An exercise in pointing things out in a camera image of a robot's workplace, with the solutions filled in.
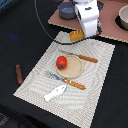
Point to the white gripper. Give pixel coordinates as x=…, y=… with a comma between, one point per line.
x=87, y=13

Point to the red toy tomato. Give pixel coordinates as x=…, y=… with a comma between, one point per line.
x=61, y=62

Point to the brown toy sausage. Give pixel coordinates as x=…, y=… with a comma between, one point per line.
x=19, y=74

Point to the yellow toy bread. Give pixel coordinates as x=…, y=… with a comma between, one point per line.
x=76, y=35

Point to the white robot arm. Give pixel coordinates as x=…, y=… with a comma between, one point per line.
x=87, y=13

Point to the large grey pot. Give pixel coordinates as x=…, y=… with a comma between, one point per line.
x=100, y=6

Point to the small grey pot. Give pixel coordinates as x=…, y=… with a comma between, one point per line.
x=66, y=10

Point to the beige bowl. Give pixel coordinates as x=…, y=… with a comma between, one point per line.
x=123, y=14

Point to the beige round plate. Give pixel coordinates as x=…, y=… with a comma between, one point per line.
x=74, y=67

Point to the woven grey placemat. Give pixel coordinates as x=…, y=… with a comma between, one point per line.
x=74, y=105

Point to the wooden handled knife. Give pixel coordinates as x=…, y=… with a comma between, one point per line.
x=80, y=56

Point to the wooden handled fork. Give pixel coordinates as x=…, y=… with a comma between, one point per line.
x=72, y=83

